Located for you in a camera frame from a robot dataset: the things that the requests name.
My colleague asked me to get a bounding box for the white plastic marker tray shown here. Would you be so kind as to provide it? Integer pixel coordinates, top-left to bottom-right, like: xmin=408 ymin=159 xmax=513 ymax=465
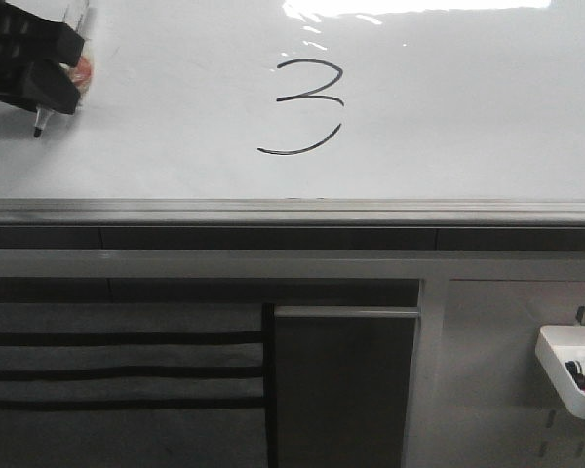
xmin=535 ymin=325 xmax=585 ymax=419

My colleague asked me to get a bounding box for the white taped dry-erase marker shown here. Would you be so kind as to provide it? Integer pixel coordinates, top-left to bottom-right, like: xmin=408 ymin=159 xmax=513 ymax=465
xmin=33 ymin=0 xmax=93 ymax=138

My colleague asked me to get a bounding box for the white whiteboard with grey frame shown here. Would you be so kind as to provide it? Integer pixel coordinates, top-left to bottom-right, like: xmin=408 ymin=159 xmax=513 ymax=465
xmin=0 ymin=1 xmax=585 ymax=225

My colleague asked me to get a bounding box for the dark grey panel board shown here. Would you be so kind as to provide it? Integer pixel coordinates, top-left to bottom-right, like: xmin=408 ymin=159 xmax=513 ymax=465
xmin=275 ymin=306 xmax=418 ymax=467

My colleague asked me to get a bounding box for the grey fabric pocket organizer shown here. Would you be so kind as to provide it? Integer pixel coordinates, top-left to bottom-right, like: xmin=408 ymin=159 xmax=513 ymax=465
xmin=0 ymin=303 xmax=273 ymax=467

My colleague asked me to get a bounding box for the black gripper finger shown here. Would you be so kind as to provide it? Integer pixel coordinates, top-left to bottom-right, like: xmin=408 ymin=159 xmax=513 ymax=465
xmin=0 ymin=1 xmax=79 ymax=67
xmin=0 ymin=60 xmax=81 ymax=115

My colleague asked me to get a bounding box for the grey pegboard stand panel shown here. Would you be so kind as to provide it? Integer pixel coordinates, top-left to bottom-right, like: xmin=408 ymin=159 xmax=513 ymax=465
xmin=405 ymin=281 xmax=585 ymax=467

